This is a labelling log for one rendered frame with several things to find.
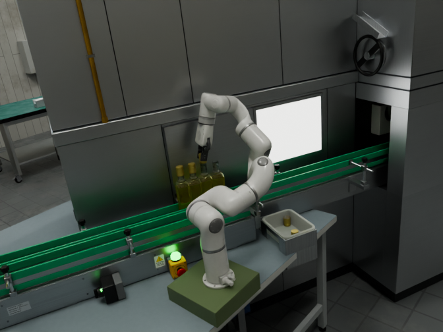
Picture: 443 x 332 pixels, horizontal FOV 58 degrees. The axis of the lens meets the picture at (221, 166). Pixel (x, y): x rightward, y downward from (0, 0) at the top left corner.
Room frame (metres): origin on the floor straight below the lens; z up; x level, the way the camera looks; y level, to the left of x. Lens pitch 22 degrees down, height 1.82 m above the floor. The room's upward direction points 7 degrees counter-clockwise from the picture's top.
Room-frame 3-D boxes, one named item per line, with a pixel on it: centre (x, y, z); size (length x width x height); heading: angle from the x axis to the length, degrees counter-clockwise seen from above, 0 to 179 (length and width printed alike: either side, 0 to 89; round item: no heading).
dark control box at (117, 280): (1.36, 0.50, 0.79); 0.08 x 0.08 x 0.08; 22
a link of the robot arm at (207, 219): (1.31, 0.07, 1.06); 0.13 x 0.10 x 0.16; 29
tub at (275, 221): (1.64, -0.28, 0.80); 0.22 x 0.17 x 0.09; 22
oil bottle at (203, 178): (1.74, 0.08, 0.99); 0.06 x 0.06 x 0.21; 21
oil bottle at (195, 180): (1.71, 0.14, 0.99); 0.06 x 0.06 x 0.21; 21
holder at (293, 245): (1.66, -0.27, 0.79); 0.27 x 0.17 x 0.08; 22
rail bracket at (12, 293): (1.25, 0.83, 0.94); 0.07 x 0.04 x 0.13; 22
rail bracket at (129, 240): (1.42, 0.40, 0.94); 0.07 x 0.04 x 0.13; 22
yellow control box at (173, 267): (1.47, 0.24, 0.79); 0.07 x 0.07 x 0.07; 22
